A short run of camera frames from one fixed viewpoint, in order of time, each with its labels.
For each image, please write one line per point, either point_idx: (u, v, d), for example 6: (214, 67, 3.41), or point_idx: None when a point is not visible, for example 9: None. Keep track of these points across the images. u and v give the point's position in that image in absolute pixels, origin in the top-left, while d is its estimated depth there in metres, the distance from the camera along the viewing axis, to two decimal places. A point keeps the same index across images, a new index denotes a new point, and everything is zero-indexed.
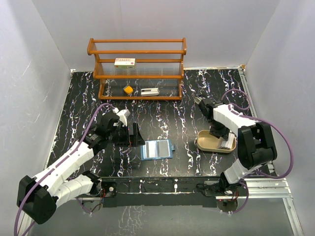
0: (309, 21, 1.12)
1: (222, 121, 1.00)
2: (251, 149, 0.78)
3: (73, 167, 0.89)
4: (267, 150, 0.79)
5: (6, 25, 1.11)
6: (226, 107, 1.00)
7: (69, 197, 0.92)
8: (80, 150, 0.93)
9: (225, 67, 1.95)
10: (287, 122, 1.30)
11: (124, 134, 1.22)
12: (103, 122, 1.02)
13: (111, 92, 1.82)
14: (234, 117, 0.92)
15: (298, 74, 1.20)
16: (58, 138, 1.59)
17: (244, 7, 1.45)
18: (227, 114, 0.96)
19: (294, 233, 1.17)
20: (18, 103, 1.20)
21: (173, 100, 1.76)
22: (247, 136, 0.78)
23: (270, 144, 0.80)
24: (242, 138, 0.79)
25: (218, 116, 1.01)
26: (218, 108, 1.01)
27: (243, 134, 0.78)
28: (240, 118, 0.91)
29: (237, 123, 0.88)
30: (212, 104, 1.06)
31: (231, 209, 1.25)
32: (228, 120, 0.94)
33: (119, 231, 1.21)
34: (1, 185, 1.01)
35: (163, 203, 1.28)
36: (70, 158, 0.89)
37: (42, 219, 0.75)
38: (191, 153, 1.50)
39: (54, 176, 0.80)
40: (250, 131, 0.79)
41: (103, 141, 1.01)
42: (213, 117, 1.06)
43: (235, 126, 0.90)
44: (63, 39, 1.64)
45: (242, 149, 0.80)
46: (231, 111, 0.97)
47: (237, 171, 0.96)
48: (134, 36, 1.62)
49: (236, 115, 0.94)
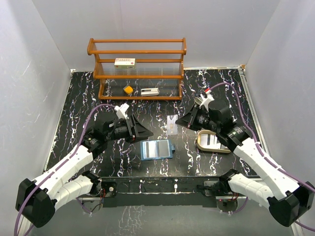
0: (309, 22, 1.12)
1: (252, 166, 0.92)
2: (293, 216, 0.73)
3: (72, 170, 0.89)
4: (304, 208, 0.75)
5: (6, 25, 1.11)
6: (257, 152, 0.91)
7: (68, 198, 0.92)
8: (80, 154, 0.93)
9: (225, 66, 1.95)
10: (287, 121, 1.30)
11: (125, 131, 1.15)
12: (97, 125, 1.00)
13: (111, 92, 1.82)
14: (271, 171, 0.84)
15: (298, 75, 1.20)
16: (58, 138, 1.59)
17: (244, 7, 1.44)
18: (261, 164, 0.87)
19: (294, 233, 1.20)
20: (18, 103, 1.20)
21: (173, 100, 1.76)
22: (294, 207, 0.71)
23: (308, 202, 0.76)
24: (287, 207, 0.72)
25: (249, 160, 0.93)
26: (246, 150, 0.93)
27: (291, 207, 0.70)
28: (279, 174, 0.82)
29: (278, 183, 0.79)
30: (231, 134, 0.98)
31: (231, 210, 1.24)
32: (265, 174, 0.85)
33: (119, 231, 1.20)
34: (2, 184, 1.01)
35: (163, 203, 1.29)
36: (70, 162, 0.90)
37: (42, 222, 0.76)
38: (191, 153, 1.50)
39: (54, 180, 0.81)
40: (295, 198, 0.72)
41: (102, 145, 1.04)
42: (234, 150, 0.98)
43: (274, 186, 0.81)
44: (63, 39, 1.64)
45: (279, 211, 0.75)
46: (264, 159, 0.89)
47: (251, 195, 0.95)
48: (134, 36, 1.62)
49: (273, 168, 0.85)
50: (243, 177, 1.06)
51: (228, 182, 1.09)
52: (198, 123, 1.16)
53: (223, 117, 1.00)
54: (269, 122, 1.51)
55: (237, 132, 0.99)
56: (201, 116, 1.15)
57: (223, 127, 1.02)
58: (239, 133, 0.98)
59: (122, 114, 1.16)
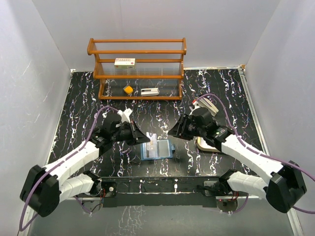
0: (309, 21, 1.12)
1: (238, 158, 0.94)
2: (288, 198, 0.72)
3: (79, 163, 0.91)
4: (300, 190, 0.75)
5: (6, 25, 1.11)
6: (239, 143, 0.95)
7: (70, 194, 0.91)
8: (88, 148, 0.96)
9: (225, 67, 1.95)
10: (287, 121, 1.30)
11: (128, 133, 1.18)
12: (105, 123, 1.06)
13: (111, 92, 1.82)
14: (254, 158, 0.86)
15: (297, 75, 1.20)
16: (58, 138, 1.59)
17: (243, 8, 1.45)
18: (244, 153, 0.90)
19: (294, 233, 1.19)
20: (18, 103, 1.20)
21: (173, 100, 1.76)
22: (282, 187, 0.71)
23: (300, 183, 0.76)
24: (276, 188, 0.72)
25: (235, 154, 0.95)
26: (228, 144, 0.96)
27: (279, 186, 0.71)
28: (263, 159, 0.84)
29: (262, 166, 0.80)
30: (215, 135, 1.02)
31: (231, 209, 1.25)
32: (251, 163, 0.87)
33: (119, 231, 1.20)
34: (2, 184, 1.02)
35: (163, 203, 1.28)
36: (78, 154, 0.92)
37: (45, 211, 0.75)
38: (191, 153, 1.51)
39: (63, 168, 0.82)
40: (282, 178, 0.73)
41: (108, 144, 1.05)
42: (223, 150, 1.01)
43: (260, 170, 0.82)
44: (63, 39, 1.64)
45: (274, 195, 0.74)
46: (246, 148, 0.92)
47: (249, 189, 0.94)
48: (134, 36, 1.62)
49: (256, 155, 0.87)
50: (241, 174, 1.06)
51: (227, 181, 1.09)
52: (188, 131, 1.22)
53: (206, 121, 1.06)
54: (268, 122, 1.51)
55: (220, 132, 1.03)
56: (190, 124, 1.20)
57: (208, 130, 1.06)
58: (222, 132, 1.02)
59: (126, 118, 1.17)
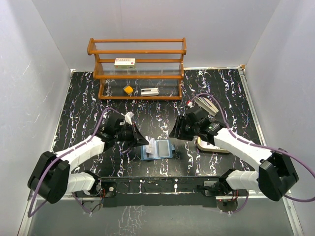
0: (309, 22, 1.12)
1: (230, 149, 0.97)
2: (278, 185, 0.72)
3: (87, 154, 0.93)
4: (291, 177, 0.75)
5: (7, 25, 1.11)
6: (230, 134, 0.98)
7: (74, 188, 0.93)
8: (95, 141, 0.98)
9: (225, 67, 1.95)
10: (287, 121, 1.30)
11: (129, 134, 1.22)
12: (110, 121, 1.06)
13: (111, 92, 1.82)
14: (244, 147, 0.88)
15: (297, 75, 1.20)
16: (58, 138, 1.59)
17: (243, 8, 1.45)
18: (235, 144, 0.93)
19: (294, 233, 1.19)
20: (18, 103, 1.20)
21: (173, 100, 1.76)
22: (271, 173, 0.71)
23: (291, 170, 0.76)
24: (266, 175, 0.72)
25: (226, 145, 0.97)
26: (219, 136, 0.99)
27: (268, 172, 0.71)
28: (253, 148, 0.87)
29: (252, 154, 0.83)
30: (208, 130, 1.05)
31: (231, 209, 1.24)
32: (241, 152, 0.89)
33: (119, 231, 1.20)
34: (2, 184, 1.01)
35: (163, 203, 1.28)
36: (87, 145, 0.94)
37: (53, 197, 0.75)
38: (191, 153, 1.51)
39: (73, 156, 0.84)
40: (271, 164, 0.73)
41: (111, 140, 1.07)
42: (215, 143, 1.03)
43: (250, 159, 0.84)
44: (64, 39, 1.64)
45: (266, 184, 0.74)
46: (236, 139, 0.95)
47: (246, 184, 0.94)
48: (134, 36, 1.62)
49: (246, 144, 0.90)
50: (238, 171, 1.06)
51: (226, 179, 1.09)
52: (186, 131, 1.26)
53: (199, 118, 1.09)
54: (268, 122, 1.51)
55: (213, 126, 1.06)
56: (187, 124, 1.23)
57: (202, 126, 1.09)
58: (214, 127, 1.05)
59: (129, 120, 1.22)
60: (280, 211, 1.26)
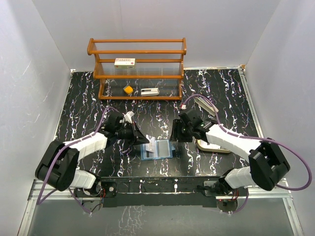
0: (309, 21, 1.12)
1: (221, 144, 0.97)
2: (269, 173, 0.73)
3: (92, 146, 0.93)
4: (282, 166, 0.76)
5: (7, 25, 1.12)
6: (221, 130, 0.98)
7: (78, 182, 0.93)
8: (99, 135, 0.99)
9: (225, 67, 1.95)
10: (287, 121, 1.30)
11: (130, 133, 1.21)
12: (110, 118, 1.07)
13: (111, 92, 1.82)
14: (234, 140, 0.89)
15: (297, 75, 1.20)
16: (58, 138, 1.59)
17: (243, 8, 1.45)
18: (226, 138, 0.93)
19: (294, 233, 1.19)
20: (18, 103, 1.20)
21: (173, 100, 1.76)
22: (261, 162, 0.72)
23: (281, 159, 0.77)
24: (256, 164, 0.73)
25: (217, 140, 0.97)
26: (211, 132, 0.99)
27: (257, 162, 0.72)
28: (242, 140, 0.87)
29: (241, 146, 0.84)
30: (200, 127, 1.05)
31: (231, 209, 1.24)
32: (232, 145, 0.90)
33: (119, 231, 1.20)
34: (1, 184, 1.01)
35: (163, 203, 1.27)
36: (92, 138, 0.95)
37: (62, 186, 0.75)
38: (191, 153, 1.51)
39: (79, 145, 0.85)
40: (260, 154, 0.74)
41: (112, 137, 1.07)
42: (208, 140, 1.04)
43: (240, 150, 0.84)
44: (64, 39, 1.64)
45: (257, 174, 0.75)
46: (227, 133, 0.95)
47: (243, 180, 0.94)
48: (134, 36, 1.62)
49: (236, 137, 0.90)
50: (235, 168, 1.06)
51: (225, 179, 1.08)
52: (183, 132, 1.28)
53: (191, 117, 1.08)
54: (268, 122, 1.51)
55: (205, 124, 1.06)
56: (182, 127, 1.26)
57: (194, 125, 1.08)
58: (206, 124, 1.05)
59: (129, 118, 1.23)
60: (280, 211, 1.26)
